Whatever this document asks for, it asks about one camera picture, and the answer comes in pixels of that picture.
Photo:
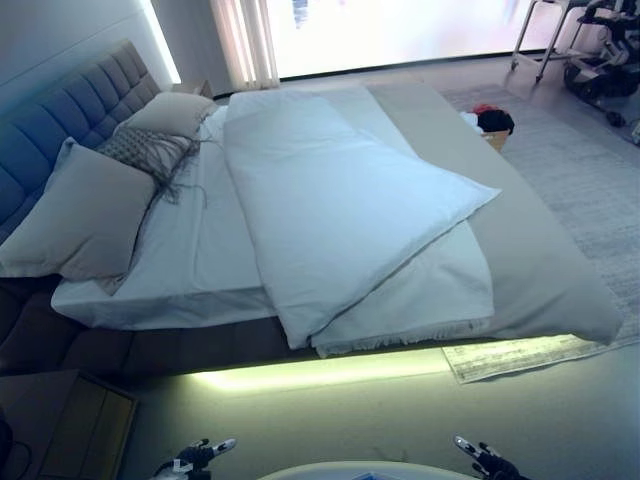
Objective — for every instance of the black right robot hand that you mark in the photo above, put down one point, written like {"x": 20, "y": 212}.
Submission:
{"x": 492, "y": 465}

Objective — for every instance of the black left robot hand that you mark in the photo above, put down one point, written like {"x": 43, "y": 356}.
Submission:
{"x": 192, "y": 457}

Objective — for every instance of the white duvet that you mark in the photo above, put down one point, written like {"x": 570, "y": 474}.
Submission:
{"x": 325, "y": 190}

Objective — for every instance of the white bed sheet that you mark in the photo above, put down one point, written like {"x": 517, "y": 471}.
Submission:
{"x": 200, "y": 250}

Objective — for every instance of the large wooden nightstand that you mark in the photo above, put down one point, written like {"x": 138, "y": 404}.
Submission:
{"x": 75, "y": 425}

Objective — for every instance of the large beige pillow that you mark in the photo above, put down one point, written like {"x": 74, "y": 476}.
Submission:
{"x": 80, "y": 220}

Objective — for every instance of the grey area rug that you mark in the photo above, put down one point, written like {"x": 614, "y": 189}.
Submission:
{"x": 575, "y": 175}

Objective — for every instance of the grey woven fringed cushion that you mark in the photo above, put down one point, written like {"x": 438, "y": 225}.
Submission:
{"x": 145, "y": 147}

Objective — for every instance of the cardboard box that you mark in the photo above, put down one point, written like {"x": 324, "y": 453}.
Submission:
{"x": 497, "y": 141}

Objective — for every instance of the white garment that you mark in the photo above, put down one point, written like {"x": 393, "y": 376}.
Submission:
{"x": 470, "y": 122}

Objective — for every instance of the black garment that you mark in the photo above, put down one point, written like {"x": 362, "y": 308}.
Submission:
{"x": 497, "y": 121}

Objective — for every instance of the small beige pillow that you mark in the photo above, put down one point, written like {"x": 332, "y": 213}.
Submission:
{"x": 170, "y": 112}

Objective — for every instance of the red garment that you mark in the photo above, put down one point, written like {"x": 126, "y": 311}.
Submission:
{"x": 484, "y": 108}

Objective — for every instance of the small wooden nightstand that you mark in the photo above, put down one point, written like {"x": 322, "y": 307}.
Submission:
{"x": 197, "y": 89}

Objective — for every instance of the grey tufted headboard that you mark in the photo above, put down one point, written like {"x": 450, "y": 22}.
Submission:
{"x": 60, "y": 110}

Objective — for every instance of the black wheeled machine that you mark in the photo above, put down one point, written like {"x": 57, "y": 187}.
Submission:
{"x": 595, "y": 75}

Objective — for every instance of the beige curtain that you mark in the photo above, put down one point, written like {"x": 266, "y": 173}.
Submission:
{"x": 245, "y": 40}

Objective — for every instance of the dark brown bed frame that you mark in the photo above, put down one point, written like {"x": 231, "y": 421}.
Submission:
{"x": 100, "y": 350}

